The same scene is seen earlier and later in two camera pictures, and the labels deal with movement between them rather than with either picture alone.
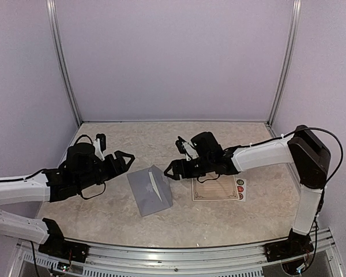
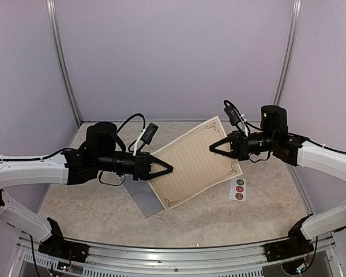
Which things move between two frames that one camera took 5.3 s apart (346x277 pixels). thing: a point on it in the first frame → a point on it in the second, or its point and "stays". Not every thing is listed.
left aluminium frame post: [57, 48] stays
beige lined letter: [222, 188] → [196, 168]
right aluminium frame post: [290, 46] stays
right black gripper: [184, 170] → [239, 145]
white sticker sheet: [241, 187] stays
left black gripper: [121, 167] → [145, 158]
